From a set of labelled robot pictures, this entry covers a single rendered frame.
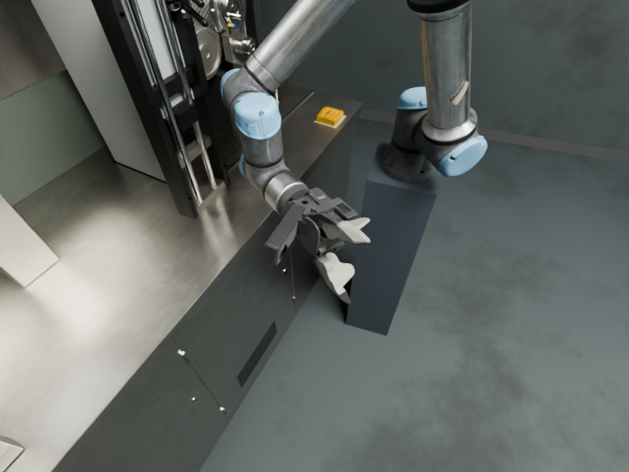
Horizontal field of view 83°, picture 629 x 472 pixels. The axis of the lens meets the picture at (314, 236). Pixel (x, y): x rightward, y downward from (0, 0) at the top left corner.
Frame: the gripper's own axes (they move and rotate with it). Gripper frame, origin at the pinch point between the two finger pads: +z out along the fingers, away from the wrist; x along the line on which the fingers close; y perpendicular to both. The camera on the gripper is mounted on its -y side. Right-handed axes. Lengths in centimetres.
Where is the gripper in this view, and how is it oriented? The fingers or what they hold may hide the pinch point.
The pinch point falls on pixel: (356, 278)
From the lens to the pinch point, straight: 55.1
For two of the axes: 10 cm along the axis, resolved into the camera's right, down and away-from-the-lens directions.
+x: -1.1, 7.1, 7.0
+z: 5.9, 6.1, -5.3
